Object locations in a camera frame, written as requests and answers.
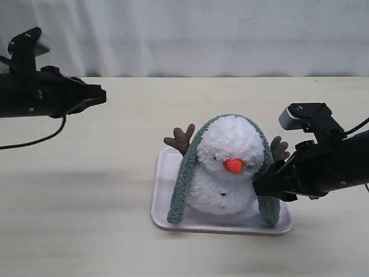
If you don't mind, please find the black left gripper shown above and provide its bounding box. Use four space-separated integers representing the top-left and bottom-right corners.
37 65 106 118

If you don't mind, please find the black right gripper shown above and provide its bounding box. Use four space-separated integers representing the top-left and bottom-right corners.
253 140 343 202

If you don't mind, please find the green fluffy scarf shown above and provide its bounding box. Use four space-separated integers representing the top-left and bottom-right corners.
167 113 282 229

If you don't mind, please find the white plush snowman toy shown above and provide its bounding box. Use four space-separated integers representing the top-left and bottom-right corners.
163 113 291 216

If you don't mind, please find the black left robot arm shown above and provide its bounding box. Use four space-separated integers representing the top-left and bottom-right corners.
1 66 107 118

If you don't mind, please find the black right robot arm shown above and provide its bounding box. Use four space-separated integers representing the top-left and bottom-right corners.
253 131 368 202

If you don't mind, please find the white backdrop curtain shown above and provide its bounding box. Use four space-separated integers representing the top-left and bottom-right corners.
1 1 368 77

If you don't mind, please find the white plastic tray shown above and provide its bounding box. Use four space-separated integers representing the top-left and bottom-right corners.
150 147 295 236

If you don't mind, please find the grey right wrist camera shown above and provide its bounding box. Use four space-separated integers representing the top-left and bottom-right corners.
278 102 347 144

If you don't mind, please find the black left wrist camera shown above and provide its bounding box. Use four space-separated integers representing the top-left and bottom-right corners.
7 27 51 72

